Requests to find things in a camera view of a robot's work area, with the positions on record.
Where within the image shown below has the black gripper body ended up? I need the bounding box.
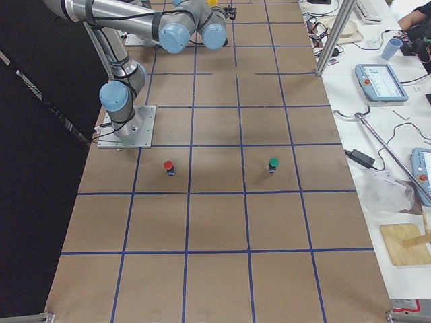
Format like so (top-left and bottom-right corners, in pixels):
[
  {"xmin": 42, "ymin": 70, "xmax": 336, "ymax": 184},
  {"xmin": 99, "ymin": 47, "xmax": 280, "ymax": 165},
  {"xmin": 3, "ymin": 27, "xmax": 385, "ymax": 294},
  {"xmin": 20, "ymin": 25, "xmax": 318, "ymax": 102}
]
[{"xmin": 222, "ymin": 5, "xmax": 236, "ymax": 20}]

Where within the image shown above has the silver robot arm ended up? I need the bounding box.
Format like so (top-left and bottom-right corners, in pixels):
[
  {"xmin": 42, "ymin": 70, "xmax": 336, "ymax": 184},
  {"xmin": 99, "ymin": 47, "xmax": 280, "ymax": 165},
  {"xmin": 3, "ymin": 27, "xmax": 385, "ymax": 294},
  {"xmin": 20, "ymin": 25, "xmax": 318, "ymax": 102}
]
[{"xmin": 44, "ymin": 0, "xmax": 236, "ymax": 149}]

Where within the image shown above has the green push button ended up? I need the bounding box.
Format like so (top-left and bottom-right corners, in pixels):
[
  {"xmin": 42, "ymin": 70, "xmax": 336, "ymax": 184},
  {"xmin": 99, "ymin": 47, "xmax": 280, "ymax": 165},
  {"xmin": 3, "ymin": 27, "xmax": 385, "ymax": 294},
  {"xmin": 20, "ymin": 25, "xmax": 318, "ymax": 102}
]
[{"xmin": 268, "ymin": 157, "xmax": 279, "ymax": 174}]

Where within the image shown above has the red push button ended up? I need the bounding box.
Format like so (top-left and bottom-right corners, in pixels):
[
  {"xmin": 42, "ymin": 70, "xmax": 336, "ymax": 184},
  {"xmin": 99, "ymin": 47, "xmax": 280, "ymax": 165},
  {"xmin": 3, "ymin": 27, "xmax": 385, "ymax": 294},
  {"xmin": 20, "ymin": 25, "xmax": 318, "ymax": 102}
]
[{"xmin": 163, "ymin": 160, "xmax": 175, "ymax": 176}]

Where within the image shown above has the wooden board stand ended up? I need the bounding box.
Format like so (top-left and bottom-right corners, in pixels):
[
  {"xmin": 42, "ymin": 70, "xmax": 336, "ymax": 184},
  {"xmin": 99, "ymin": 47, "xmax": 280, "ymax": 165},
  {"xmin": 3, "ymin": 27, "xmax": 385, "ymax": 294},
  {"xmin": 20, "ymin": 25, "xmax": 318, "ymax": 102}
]
[{"xmin": 379, "ymin": 212, "xmax": 430, "ymax": 266}]

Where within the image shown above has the beige tray with bowl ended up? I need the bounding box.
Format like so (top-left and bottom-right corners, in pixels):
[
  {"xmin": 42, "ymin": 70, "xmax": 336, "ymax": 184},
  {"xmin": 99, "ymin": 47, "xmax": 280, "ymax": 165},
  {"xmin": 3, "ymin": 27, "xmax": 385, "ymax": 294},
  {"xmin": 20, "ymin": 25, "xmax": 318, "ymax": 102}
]
[{"xmin": 317, "ymin": 16, "xmax": 363, "ymax": 45}]

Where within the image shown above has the white keyboard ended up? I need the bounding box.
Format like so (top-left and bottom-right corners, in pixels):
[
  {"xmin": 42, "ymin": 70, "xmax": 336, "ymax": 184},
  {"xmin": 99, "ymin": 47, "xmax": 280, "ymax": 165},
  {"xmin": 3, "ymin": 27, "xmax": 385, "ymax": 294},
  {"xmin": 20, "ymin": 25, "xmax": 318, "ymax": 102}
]
[{"xmin": 354, "ymin": 0, "xmax": 382, "ymax": 24}]

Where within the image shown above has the blue teach pendant upper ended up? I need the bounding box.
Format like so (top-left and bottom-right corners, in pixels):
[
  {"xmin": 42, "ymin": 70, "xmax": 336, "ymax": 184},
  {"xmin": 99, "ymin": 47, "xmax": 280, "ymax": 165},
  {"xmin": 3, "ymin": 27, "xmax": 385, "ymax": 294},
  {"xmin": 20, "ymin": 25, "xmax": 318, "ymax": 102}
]
[{"xmin": 354, "ymin": 64, "xmax": 409, "ymax": 102}]

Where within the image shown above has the blue teach pendant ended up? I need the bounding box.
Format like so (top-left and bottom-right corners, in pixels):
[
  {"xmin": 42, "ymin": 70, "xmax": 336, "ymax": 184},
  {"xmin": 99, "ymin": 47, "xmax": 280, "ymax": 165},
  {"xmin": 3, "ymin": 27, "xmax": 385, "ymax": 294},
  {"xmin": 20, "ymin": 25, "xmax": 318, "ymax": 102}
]
[
  {"xmin": 411, "ymin": 148, "xmax": 430, "ymax": 195},
  {"xmin": 354, "ymin": 64, "xmax": 409, "ymax": 102}
]

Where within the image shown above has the metal walking cane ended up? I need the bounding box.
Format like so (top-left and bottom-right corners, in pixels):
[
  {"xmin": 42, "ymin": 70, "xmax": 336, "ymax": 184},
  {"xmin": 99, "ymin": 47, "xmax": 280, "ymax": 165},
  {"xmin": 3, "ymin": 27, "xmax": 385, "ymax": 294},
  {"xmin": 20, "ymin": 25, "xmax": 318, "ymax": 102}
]
[{"xmin": 333, "ymin": 105, "xmax": 430, "ymax": 202}]

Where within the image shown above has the light blue plastic cup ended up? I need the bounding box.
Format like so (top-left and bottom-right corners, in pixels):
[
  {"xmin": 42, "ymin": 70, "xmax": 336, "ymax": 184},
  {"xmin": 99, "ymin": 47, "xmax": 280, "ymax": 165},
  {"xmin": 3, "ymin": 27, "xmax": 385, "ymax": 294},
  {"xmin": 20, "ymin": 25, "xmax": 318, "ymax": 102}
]
[{"xmin": 381, "ymin": 38, "xmax": 403, "ymax": 61}]

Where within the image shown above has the black power adapter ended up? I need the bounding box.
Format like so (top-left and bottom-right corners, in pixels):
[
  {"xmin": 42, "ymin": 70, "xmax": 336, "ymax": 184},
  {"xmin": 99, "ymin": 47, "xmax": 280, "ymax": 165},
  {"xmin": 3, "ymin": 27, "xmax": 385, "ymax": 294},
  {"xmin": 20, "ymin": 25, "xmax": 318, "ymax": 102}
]
[{"xmin": 348, "ymin": 149, "xmax": 375, "ymax": 168}]

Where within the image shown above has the blue teach pendant lower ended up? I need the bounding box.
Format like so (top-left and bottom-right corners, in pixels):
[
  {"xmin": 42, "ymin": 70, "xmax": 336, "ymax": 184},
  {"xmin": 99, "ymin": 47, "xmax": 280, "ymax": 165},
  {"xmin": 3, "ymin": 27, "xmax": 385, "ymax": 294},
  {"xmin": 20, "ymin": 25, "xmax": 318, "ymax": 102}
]
[{"xmin": 411, "ymin": 148, "xmax": 430, "ymax": 195}]

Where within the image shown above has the clear plastic bag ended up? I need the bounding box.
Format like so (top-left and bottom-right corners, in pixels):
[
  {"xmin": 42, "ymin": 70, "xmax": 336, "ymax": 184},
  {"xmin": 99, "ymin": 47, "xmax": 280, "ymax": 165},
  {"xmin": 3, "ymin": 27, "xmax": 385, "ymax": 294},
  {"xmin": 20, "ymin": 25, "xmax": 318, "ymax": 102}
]
[{"xmin": 357, "ymin": 170, "xmax": 415, "ymax": 217}]

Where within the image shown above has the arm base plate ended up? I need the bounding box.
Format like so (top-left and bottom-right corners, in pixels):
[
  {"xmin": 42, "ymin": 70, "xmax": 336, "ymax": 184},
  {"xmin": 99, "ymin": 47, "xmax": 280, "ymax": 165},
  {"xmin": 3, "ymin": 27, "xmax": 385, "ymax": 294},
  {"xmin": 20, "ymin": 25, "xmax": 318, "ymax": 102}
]
[
  {"xmin": 97, "ymin": 106, "xmax": 157, "ymax": 149},
  {"xmin": 125, "ymin": 34, "xmax": 159, "ymax": 47}
]

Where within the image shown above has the aluminium frame post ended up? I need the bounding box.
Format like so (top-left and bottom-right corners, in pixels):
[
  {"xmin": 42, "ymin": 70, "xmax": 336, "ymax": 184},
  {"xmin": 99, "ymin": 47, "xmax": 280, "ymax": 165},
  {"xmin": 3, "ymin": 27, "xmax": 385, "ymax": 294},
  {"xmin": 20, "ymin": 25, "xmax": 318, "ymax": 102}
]
[{"xmin": 315, "ymin": 0, "xmax": 356, "ymax": 77}]

